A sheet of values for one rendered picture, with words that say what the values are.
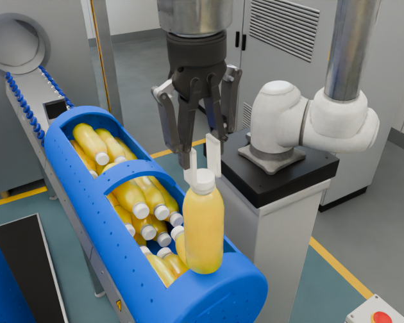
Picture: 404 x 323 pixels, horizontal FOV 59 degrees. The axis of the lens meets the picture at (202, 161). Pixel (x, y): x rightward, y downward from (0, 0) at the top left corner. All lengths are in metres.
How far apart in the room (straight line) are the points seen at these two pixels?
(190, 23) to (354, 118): 0.79
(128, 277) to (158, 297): 0.11
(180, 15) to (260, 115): 0.80
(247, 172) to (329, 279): 1.27
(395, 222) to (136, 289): 2.32
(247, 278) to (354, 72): 0.62
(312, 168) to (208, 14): 0.95
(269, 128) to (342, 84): 0.26
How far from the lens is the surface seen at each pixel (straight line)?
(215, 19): 0.43
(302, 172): 1.27
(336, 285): 2.36
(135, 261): 0.82
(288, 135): 1.19
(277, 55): 2.62
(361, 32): 1.01
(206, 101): 0.52
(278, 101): 1.16
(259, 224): 1.29
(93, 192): 1.00
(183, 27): 0.43
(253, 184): 1.20
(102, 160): 1.17
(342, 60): 1.05
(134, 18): 6.10
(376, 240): 2.70
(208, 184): 0.57
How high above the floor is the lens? 1.82
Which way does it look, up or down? 36 degrees down
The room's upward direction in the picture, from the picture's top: straight up
